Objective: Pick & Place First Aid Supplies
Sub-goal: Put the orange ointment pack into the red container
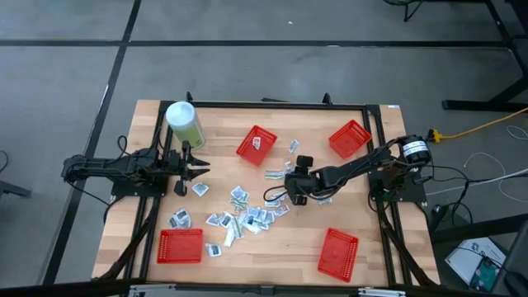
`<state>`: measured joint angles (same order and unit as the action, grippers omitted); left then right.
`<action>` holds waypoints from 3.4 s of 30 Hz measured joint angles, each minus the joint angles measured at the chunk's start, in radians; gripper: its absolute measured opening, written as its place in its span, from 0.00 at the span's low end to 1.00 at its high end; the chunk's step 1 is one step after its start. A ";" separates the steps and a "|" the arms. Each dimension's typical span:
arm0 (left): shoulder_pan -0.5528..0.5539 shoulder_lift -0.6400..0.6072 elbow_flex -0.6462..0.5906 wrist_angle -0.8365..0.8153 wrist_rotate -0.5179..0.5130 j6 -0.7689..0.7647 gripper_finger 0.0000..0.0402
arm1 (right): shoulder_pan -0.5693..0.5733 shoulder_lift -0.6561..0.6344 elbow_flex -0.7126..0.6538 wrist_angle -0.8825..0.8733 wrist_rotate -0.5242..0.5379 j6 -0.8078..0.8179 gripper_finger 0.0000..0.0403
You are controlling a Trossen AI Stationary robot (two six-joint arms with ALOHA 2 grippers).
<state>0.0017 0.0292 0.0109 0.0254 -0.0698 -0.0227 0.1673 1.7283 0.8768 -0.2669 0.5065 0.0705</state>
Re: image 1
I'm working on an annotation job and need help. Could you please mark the black camera crossbar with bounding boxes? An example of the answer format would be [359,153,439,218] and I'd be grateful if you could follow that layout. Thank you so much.
[0,276,528,297]

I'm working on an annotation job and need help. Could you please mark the black cable conduit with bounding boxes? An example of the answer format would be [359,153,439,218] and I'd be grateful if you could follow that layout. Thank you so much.
[98,196,162,281]
[377,201,438,288]

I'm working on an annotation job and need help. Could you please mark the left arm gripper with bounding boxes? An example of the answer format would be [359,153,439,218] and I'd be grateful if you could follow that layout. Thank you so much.
[164,139,211,197]

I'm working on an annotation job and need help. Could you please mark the red plastic slotted basket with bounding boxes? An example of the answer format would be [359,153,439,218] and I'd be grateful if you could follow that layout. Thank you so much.
[156,228,205,265]
[317,227,360,284]
[235,125,278,167]
[328,119,373,160]

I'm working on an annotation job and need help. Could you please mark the black chair leg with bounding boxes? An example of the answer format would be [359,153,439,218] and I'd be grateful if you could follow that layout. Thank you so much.
[0,150,33,199]

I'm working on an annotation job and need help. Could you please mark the silver aluminium bracket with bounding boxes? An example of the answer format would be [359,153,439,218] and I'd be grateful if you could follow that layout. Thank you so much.
[357,287,408,297]
[127,283,177,297]

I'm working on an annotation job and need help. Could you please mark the white paper booklet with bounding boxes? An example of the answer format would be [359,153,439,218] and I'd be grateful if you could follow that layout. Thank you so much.
[444,237,507,286]

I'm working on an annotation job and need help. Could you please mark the black desk frame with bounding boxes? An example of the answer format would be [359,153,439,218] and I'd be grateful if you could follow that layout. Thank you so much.
[441,0,528,113]

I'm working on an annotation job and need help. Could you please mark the black floor cable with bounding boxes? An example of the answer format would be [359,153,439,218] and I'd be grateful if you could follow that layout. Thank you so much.
[424,163,528,226]

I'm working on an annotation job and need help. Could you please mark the teal circuit board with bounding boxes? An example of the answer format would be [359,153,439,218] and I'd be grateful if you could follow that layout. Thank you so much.
[469,256,501,293]

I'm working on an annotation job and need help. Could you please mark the white floor cable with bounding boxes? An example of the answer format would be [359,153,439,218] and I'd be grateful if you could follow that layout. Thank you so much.
[464,151,528,204]
[505,124,528,142]

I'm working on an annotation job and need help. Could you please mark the black floor beam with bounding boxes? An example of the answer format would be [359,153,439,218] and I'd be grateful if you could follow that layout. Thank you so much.
[431,213,528,245]

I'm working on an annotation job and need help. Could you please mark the green white wipes canister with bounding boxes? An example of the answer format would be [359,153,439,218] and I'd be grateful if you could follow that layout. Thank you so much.
[165,101,206,152]

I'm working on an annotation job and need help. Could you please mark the black chair base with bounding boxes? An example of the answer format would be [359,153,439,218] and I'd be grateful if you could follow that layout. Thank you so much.
[383,0,426,22]

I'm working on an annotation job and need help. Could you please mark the yellow extension cord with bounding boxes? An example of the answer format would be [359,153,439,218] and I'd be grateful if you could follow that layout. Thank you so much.
[427,106,528,144]

